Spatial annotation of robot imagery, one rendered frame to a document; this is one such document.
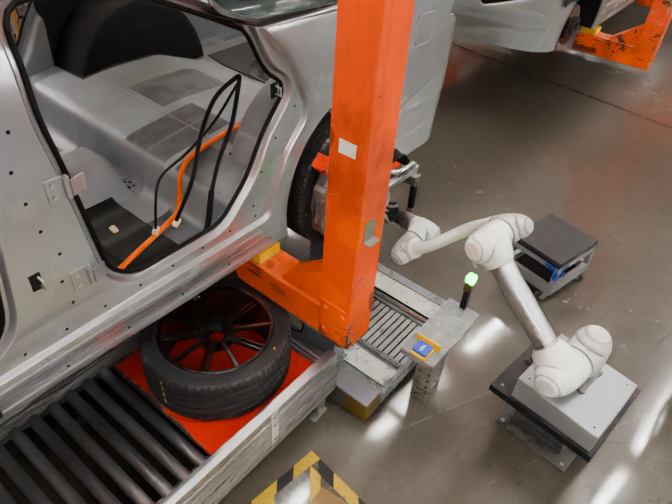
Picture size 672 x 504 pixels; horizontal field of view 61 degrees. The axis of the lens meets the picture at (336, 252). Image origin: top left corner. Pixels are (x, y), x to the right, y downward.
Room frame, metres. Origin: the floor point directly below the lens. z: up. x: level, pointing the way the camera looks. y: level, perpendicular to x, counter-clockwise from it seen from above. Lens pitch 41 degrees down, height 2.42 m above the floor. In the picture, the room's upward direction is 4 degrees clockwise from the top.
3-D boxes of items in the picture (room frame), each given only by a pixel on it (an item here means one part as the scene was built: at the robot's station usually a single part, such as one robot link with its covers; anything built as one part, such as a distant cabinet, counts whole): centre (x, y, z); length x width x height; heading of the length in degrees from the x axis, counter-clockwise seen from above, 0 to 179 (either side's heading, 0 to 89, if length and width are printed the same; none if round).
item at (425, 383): (1.78, -0.50, 0.21); 0.10 x 0.10 x 0.42; 54
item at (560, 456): (1.66, -1.10, 0.15); 0.50 x 0.50 x 0.30; 47
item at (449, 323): (1.81, -0.52, 0.44); 0.43 x 0.17 x 0.03; 144
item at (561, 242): (2.73, -1.31, 0.17); 0.43 x 0.36 x 0.34; 132
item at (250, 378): (1.68, 0.50, 0.39); 0.66 x 0.66 x 0.24
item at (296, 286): (1.90, 0.21, 0.69); 0.52 x 0.17 x 0.35; 54
